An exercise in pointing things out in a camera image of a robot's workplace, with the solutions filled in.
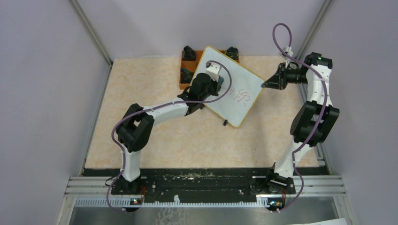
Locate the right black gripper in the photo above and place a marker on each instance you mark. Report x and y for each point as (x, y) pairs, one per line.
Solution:
(277, 81)

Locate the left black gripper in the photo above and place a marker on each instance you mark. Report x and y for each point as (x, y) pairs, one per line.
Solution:
(216, 85)

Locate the whiteboard with yellow frame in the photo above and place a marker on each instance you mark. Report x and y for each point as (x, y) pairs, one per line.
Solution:
(240, 89)

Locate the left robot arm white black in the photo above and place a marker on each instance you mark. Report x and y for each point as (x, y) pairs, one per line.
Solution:
(133, 131)

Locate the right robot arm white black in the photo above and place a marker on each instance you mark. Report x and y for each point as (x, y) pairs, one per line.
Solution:
(314, 120)

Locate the rolled dark tie front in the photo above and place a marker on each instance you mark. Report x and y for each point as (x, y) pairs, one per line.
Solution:
(186, 75)

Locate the rolled dark tie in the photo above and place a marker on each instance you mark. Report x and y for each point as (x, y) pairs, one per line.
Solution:
(233, 53)
(188, 54)
(186, 75)

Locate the rolled dark tie right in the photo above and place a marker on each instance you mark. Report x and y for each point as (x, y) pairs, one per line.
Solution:
(233, 53)

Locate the rolled dark tie left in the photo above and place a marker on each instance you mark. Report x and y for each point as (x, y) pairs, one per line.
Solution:
(188, 54)

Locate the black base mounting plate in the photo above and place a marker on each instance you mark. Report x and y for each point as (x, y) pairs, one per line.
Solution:
(212, 196)

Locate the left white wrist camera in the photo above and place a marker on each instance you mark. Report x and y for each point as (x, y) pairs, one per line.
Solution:
(213, 69)

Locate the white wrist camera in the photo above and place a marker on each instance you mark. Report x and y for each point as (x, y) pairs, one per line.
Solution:
(213, 69)
(287, 51)

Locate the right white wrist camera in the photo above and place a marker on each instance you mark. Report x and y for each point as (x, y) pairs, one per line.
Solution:
(287, 51)

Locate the aluminium frame rail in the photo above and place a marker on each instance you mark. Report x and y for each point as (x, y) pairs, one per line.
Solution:
(309, 186)

